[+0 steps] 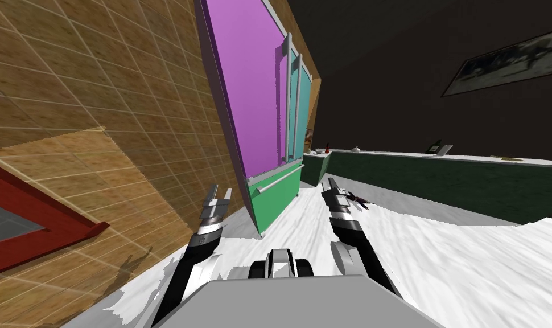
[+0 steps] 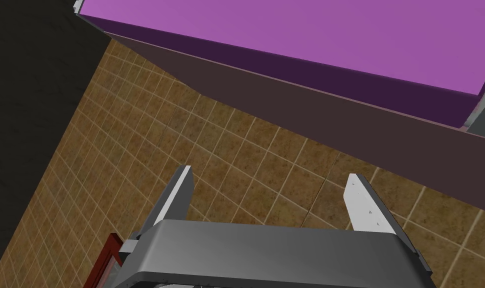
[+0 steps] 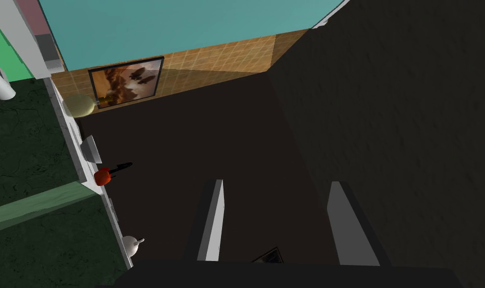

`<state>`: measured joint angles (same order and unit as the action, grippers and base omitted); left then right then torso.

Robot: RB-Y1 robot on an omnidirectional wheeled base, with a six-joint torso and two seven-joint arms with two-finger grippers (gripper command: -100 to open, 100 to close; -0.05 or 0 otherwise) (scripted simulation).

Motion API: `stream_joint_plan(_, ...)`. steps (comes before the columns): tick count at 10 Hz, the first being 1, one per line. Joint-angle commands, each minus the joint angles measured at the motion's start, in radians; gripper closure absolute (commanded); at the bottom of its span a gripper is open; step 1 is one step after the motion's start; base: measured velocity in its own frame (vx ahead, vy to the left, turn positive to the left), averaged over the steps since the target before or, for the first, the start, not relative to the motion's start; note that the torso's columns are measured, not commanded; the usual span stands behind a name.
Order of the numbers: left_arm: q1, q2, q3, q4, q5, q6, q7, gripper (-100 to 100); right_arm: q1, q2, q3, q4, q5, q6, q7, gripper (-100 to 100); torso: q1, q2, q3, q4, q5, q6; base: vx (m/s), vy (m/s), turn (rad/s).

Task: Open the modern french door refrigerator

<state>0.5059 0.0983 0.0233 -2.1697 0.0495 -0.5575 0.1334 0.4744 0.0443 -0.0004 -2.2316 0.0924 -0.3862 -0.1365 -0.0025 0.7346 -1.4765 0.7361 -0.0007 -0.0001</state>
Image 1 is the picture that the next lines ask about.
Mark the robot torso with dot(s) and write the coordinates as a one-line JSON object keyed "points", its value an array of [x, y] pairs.
{"points": [[298, 303]]}

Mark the red framed window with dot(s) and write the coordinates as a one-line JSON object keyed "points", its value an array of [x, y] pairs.
{"points": [[44, 241]]}

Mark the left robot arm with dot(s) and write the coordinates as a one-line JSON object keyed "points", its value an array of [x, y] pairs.
{"points": [[188, 264]]}

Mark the green fridge drawer front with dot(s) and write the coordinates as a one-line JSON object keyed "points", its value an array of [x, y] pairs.
{"points": [[276, 205]]}

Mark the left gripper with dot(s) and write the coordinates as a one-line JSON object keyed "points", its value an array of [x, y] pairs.
{"points": [[213, 210]]}

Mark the small purple black object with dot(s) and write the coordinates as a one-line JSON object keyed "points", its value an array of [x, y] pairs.
{"points": [[359, 200]]}

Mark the teal fridge door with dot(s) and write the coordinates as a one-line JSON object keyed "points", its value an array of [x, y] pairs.
{"points": [[306, 109]]}

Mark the multicoloured fridge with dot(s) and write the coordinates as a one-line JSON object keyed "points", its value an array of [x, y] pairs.
{"points": [[253, 114]]}

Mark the dark green counter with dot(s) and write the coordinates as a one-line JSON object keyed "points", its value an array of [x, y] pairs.
{"points": [[440, 180]]}

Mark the dark framed wall picture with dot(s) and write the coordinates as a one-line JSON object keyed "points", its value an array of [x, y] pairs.
{"points": [[508, 64]]}

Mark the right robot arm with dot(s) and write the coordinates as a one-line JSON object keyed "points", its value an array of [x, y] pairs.
{"points": [[354, 241]]}

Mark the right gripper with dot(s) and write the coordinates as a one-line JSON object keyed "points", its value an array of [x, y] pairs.
{"points": [[337, 202]]}

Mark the purple fridge door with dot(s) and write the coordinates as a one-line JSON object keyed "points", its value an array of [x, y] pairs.
{"points": [[246, 86]]}

